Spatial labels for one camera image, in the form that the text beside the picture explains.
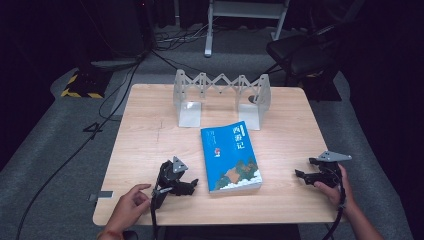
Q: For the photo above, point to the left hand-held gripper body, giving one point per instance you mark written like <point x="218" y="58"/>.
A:
<point x="168" y="173"/>

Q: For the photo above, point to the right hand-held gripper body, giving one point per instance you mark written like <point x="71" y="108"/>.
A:
<point x="330" y="175"/>

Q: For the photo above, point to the blue book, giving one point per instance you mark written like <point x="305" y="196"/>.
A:
<point x="230" y="156"/>

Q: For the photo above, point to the person's right hand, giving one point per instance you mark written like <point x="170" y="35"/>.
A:
<point x="341" y="196"/>

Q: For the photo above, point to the person's left hand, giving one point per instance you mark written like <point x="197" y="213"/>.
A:
<point x="128" y="208"/>

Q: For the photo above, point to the white expandable book stand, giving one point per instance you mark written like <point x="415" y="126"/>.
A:
<point x="190" y="113"/>

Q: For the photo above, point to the grey tape strip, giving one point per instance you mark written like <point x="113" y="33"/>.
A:
<point x="101" y="195"/>

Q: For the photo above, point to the black chair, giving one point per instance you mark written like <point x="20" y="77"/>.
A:
<point x="300" y="53"/>

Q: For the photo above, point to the yellow black striped base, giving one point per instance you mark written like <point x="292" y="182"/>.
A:
<point x="81" y="90"/>

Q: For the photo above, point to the black equipment stand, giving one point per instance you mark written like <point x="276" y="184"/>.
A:
<point x="116" y="33"/>

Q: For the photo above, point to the white metal stand frame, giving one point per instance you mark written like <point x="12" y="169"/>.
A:
<point x="209" y="33"/>

